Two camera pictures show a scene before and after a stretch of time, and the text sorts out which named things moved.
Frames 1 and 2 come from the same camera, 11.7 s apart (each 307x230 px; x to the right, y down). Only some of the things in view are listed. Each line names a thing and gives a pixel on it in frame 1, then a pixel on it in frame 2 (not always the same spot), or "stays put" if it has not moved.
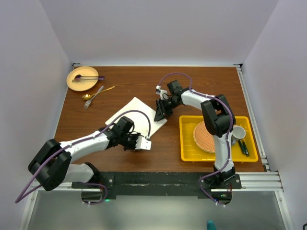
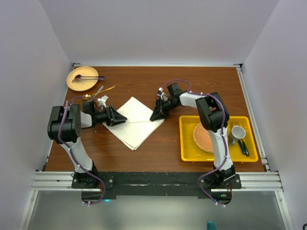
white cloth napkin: [141, 121] stays put
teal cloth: [211, 225] stays put
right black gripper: [161, 111] stays put
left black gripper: [134, 146] to [113, 117]
